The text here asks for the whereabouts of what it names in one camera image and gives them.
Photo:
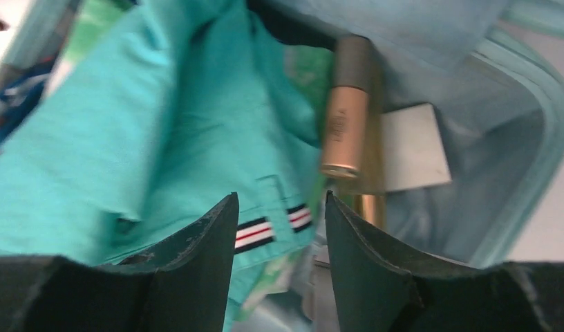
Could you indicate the green white patterned cloth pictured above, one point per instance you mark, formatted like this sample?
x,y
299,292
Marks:
x,y
308,68

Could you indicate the gold cosmetic bottle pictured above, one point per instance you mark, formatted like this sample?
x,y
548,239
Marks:
x,y
370,191

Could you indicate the teal folded garment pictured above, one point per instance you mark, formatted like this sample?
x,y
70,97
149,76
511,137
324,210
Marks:
x,y
179,105

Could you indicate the light blue hard-shell suitcase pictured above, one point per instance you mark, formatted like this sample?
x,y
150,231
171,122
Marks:
x,y
500,111

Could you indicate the dark blue patterned clothing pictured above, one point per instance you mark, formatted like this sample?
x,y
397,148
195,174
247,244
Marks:
x,y
21,96

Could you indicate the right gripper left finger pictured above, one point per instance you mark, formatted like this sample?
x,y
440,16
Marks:
x,y
179,284

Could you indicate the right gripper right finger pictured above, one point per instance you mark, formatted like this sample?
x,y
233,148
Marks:
x,y
383,284

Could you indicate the white flat box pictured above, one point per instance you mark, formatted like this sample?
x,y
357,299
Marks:
x,y
414,154

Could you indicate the beige cosmetic tube grey cap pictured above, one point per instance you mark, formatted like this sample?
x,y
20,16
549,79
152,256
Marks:
x,y
347,107

